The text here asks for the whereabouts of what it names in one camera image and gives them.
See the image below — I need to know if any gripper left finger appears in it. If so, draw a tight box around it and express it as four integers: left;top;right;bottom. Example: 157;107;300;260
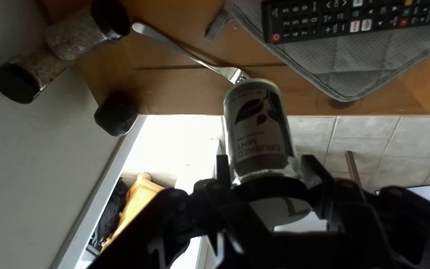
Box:
87;154;275;269

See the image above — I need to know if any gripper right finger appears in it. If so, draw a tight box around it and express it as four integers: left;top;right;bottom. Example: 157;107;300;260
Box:
301;155;430;269

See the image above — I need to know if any labelled glass jar black lid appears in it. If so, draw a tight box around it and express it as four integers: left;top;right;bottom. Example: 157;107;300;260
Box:
222;78;313;229

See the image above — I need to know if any glass spice jar black lid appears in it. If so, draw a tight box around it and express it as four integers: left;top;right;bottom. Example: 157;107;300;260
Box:
45;0;132;61
0;48;74;104
93;93;140;137

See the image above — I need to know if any wooden box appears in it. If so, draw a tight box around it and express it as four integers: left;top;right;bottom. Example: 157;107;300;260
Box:
101;172;165;253

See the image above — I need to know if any wooden stick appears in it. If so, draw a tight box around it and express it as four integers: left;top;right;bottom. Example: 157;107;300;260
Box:
345;150;363;187

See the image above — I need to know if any dark cloth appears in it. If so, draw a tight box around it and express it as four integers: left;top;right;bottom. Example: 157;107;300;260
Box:
87;179;128;251

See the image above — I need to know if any silver fork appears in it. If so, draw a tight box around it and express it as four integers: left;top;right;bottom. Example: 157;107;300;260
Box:
131;21;252;85

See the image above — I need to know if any grey quilted pot holder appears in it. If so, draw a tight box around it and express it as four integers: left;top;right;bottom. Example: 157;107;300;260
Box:
204;0;430;102

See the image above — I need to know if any black remote control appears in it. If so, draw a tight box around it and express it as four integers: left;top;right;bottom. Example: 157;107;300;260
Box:
261;0;430;45

